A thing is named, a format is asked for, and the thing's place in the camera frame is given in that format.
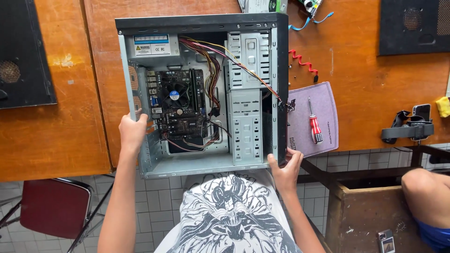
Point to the wooden box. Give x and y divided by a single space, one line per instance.
369 218

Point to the grey drive bay cage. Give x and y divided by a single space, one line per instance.
248 98

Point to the black case side panel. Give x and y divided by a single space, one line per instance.
415 26
23 52

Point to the purple mouse pad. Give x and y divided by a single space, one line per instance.
313 119

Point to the green and white box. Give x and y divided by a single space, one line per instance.
263 5

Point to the black processor cooling fan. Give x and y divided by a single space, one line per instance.
174 95

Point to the green circuit board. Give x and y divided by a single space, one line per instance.
311 4

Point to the person's white printed shirt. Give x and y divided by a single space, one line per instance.
228 214

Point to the black motherboard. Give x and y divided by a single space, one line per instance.
180 105

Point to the red and white screwdriver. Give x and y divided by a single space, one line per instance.
314 123

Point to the red folding chair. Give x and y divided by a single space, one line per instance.
56 209

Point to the smartphone in head mount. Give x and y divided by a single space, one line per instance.
422 113

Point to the grey computer case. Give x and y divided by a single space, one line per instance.
200 95

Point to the grey power supply unit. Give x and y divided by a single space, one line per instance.
152 45

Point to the small phone with picture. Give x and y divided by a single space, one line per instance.
386 241

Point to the person's right hand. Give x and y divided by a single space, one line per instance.
289 172

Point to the person's left hand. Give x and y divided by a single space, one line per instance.
131 131

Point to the yellow sponge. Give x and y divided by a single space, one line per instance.
443 106

